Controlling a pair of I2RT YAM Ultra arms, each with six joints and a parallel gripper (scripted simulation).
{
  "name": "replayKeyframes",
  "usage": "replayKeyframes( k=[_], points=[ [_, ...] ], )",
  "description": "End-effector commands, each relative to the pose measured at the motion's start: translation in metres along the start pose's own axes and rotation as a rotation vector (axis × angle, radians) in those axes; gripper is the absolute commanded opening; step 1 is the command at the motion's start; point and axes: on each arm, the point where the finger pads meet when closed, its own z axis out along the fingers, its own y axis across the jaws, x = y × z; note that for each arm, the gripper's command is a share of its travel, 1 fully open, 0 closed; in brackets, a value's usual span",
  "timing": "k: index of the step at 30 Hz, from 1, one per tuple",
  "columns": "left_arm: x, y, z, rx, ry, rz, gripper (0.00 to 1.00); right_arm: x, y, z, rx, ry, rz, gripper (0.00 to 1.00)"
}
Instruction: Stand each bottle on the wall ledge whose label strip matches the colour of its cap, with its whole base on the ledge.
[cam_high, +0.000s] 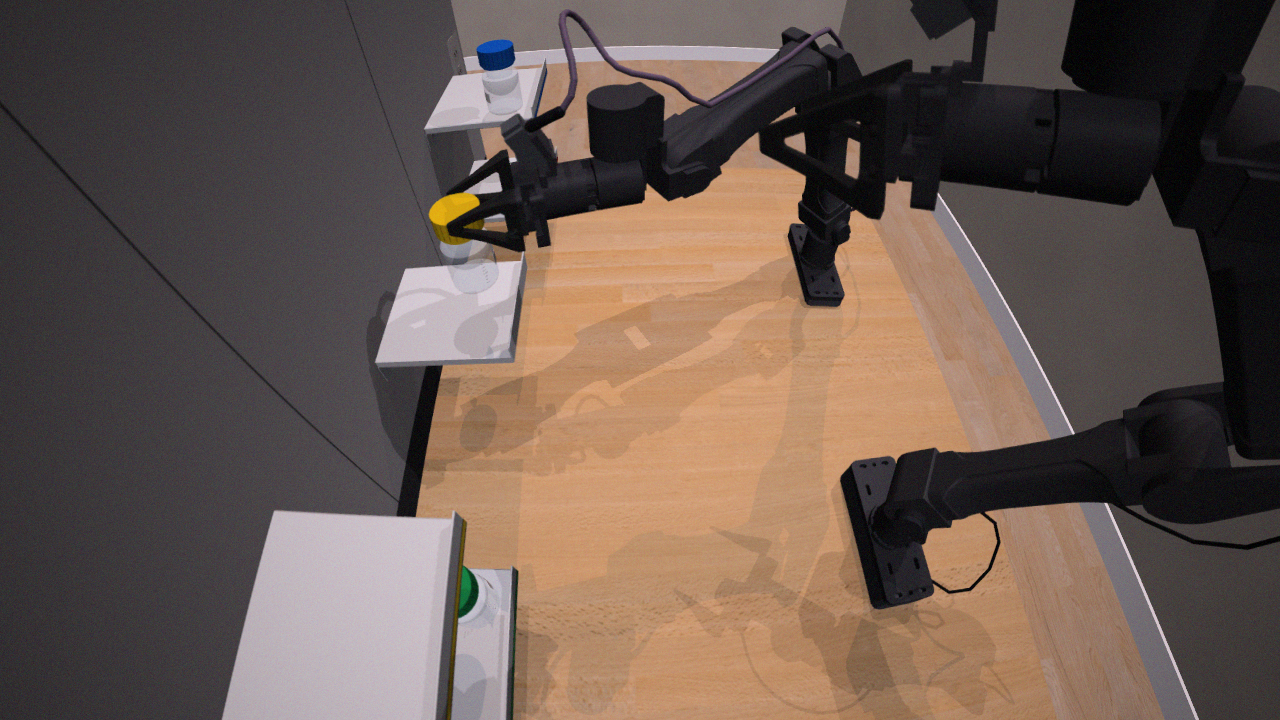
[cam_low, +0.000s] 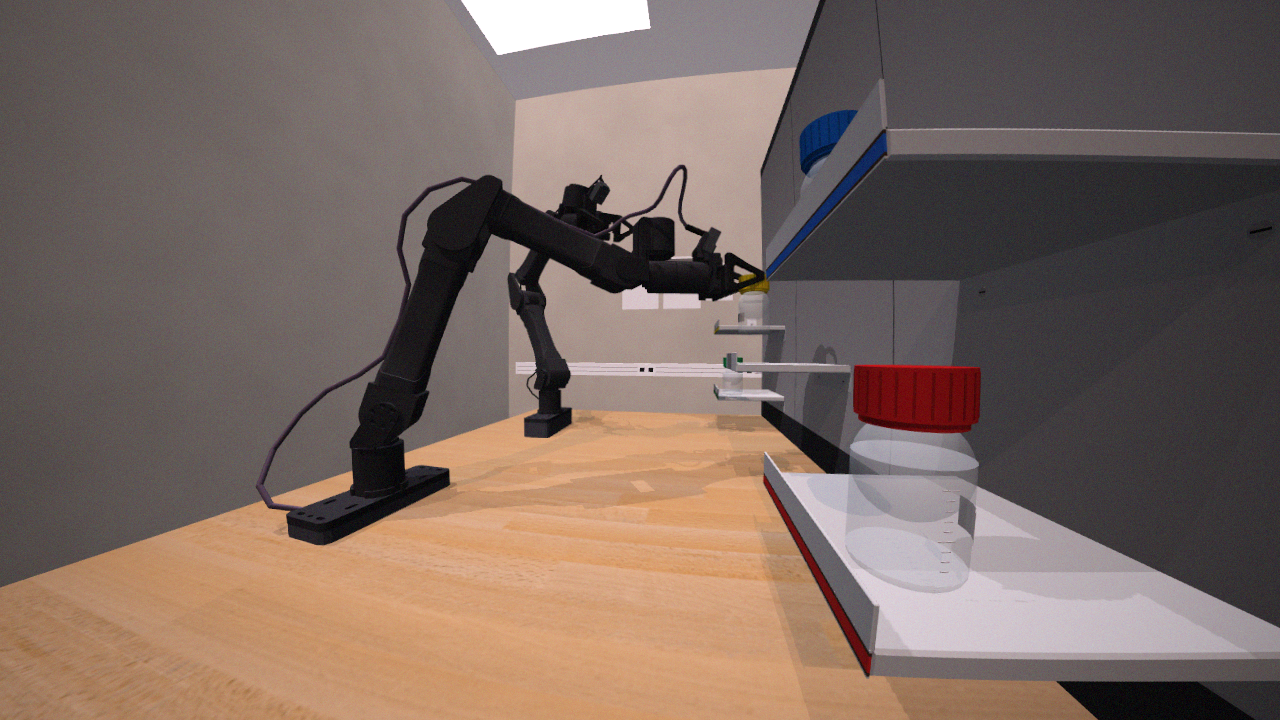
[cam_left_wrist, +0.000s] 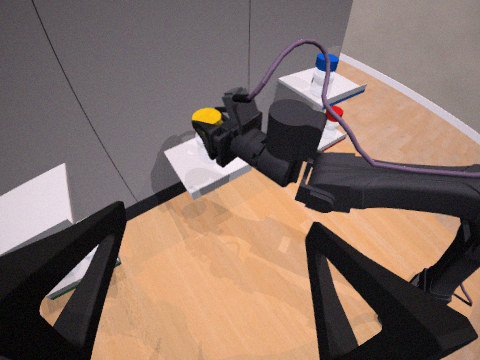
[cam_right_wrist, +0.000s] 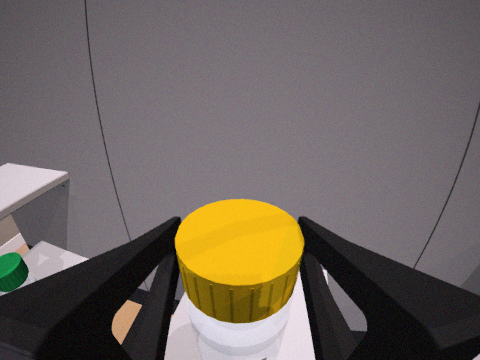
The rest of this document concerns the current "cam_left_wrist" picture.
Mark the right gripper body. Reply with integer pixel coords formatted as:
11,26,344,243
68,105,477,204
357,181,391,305
208,98,267,169

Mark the white bottle with green cap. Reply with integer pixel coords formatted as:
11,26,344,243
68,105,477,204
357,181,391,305
84,246,98,262

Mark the white bottle with yellow cap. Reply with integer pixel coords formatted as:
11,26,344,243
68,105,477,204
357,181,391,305
192,108,222,163

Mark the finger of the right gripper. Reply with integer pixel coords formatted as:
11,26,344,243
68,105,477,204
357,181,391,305
192,120,218,160
214,107,229,122

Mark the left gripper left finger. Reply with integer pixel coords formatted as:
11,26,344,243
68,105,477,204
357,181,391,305
0,201,127,360

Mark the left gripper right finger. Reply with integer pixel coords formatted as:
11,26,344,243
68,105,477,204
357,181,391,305
305,221,478,360

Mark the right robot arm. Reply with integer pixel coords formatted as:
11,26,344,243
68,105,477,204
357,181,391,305
256,99,480,305

